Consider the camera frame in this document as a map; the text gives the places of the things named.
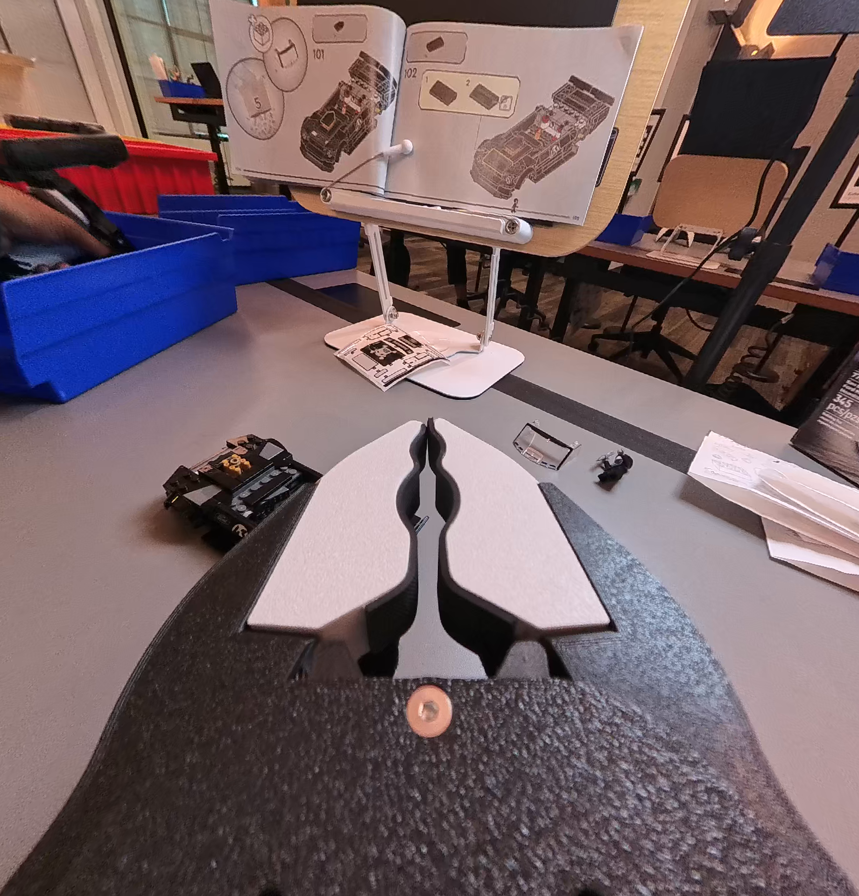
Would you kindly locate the black board panel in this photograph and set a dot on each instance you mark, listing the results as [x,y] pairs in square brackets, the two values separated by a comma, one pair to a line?
[759,105]

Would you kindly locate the long wooden table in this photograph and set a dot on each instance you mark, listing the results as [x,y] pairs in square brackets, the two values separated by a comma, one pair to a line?
[808,291]

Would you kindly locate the clear lego windshield piece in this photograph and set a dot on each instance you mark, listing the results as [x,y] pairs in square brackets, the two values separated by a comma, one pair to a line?
[545,445]

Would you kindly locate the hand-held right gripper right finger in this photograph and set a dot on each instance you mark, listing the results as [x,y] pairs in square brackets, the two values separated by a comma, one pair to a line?
[528,553]

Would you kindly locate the white stand rod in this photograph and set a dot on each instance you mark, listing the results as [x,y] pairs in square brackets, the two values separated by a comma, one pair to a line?
[487,294]
[381,273]

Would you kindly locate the lego car model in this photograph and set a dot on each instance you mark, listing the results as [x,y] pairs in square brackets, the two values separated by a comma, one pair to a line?
[241,490]

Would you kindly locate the small black lego assembly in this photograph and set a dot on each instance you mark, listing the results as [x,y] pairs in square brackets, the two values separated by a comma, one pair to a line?
[615,468]

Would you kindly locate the blue plastic bin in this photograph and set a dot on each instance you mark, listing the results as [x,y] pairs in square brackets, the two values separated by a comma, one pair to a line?
[276,238]
[108,308]

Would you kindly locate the small blue storage bin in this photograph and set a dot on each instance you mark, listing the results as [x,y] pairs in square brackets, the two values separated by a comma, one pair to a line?
[623,230]
[850,273]

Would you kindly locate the lego set box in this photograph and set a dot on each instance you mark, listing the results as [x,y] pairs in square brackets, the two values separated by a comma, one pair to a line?
[843,406]

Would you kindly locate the person's left hand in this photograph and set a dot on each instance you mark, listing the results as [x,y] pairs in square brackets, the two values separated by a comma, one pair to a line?
[38,224]

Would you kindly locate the lego instruction booklet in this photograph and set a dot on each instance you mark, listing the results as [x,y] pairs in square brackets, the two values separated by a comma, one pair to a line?
[444,98]

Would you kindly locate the red plastic bin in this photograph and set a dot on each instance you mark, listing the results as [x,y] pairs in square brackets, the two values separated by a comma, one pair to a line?
[150,175]

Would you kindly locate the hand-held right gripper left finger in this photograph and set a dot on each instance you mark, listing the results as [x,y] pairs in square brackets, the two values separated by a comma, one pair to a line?
[339,553]

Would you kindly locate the black white marker tag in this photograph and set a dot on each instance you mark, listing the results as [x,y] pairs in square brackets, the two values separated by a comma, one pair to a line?
[654,140]
[857,171]

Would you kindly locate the black metal pole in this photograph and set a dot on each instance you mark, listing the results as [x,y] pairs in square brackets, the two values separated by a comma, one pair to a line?
[780,224]

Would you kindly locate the lego sticker sheet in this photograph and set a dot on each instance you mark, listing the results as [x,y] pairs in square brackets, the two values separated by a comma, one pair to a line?
[388,357]

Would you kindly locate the crumpled white paper bag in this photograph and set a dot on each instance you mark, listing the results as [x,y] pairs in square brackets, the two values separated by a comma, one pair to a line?
[794,511]

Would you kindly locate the black office chair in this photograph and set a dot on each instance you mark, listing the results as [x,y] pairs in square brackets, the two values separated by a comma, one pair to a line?
[640,336]

